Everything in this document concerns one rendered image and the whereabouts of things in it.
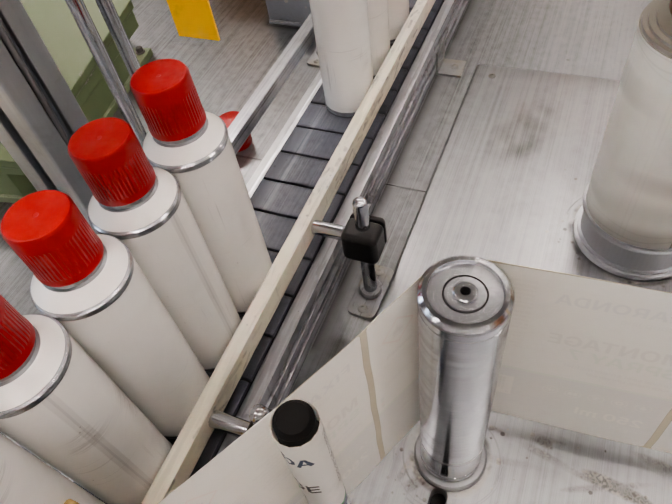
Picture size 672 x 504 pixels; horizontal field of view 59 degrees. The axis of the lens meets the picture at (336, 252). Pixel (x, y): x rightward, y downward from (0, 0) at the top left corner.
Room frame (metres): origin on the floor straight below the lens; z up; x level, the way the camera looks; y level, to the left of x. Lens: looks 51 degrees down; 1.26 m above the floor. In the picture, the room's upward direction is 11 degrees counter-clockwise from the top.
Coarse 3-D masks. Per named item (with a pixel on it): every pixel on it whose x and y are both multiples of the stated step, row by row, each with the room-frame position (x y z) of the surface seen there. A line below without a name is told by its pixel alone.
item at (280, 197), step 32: (416, 0) 0.67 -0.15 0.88; (320, 96) 0.52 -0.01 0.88; (320, 128) 0.47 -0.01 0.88; (288, 160) 0.43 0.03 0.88; (320, 160) 0.42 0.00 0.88; (256, 192) 0.40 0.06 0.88; (288, 192) 0.39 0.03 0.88; (288, 224) 0.35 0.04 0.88; (288, 288) 0.28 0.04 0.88; (256, 352) 0.23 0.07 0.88
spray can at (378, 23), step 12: (372, 0) 0.53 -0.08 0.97; (384, 0) 0.54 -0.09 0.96; (372, 12) 0.53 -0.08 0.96; (384, 12) 0.54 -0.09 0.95; (372, 24) 0.53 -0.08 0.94; (384, 24) 0.54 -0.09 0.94; (372, 36) 0.53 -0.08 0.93; (384, 36) 0.54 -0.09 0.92; (372, 48) 0.53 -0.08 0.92; (384, 48) 0.53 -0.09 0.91; (372, 60) 0.53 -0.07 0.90
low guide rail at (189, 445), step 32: (416, 32) 0.57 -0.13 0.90; (384, 64) 0.50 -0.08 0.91; (384, 96) 0.47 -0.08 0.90; (352, 128) 0.42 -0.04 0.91; (352, 160) 0.39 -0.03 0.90; (320, 192) 0.34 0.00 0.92; (288, 256) 0.28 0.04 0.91; (256, 320) 0.23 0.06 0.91; (224, 352) 0.21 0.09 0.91; (224, 384) 0.19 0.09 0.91; (192, 416) 0.17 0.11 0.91; (192, 448) 0.15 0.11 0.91; (160, 480) 0.13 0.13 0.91
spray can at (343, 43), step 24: (312, 0) 0.49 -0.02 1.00; (336, 0) 0.48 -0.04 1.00; (360, 0) 0.48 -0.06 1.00; (336, 24) 0.48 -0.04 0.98; (360, 24) 0.48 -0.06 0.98; (336, 48) 0.48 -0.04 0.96; (360, 48) 0.48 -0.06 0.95; (336, 72) 0.48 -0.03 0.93; (360, 72) 0.48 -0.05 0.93; (336, 96) 0.48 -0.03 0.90; (360, 96) 0.48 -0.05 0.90
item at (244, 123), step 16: (304, 32) 0.51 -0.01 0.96; (288, 48) 0.49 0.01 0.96; (304, 48) 0.50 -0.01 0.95; (288, 64) 0.47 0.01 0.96; (272, 80) 0.44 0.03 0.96; (256, 96) 0.42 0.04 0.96; (272, 96) 0.43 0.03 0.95; (240, 112) 0.41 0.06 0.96; (256, 112) 0.41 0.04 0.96; (240, 128) 0.39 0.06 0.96; (240, 144) 0.38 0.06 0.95
